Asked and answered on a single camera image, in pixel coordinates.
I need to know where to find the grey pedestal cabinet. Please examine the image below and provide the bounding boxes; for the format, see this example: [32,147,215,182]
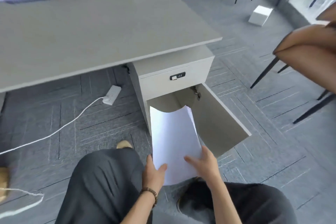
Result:
[130,45,216,153]

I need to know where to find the person's left hand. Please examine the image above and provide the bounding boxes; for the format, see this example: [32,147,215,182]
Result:
[142,154,168,193]

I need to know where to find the person's right hand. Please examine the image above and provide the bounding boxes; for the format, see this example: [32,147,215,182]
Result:
[184,145,221,189]

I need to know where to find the white power strip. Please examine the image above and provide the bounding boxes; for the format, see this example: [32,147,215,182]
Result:
[102,85,122,106]

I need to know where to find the white paper sheets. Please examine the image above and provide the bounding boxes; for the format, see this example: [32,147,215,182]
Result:
[149,105,203,186]

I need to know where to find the white loose cable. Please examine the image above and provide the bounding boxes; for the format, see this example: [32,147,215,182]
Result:
[0,187,45,218]

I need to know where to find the person's left forearm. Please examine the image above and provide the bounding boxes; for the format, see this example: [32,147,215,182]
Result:
[110,189,158,224]

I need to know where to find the person's tan shoe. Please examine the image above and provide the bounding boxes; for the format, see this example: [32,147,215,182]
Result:
[116,140,133,150]

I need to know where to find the white power cable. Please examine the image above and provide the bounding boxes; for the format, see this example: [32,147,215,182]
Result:
[0,96,105,156]

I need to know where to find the brown bead bracelet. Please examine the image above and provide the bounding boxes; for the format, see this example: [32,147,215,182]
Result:
[139,187,158,208]

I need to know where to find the white cardboard box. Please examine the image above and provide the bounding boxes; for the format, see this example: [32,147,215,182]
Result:
[248,5,275,27]

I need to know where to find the person's right forearm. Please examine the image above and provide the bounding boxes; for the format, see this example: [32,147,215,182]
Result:
[207,177,253,224]

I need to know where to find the person's dark grey trousers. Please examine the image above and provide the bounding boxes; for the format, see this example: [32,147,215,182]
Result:
[55,148,299,224]

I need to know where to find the tan blurred object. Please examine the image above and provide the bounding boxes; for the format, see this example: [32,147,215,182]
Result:
[0,167,11,204]

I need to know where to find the grey cabinet door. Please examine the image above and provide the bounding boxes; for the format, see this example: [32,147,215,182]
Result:
[194,82,252,159]

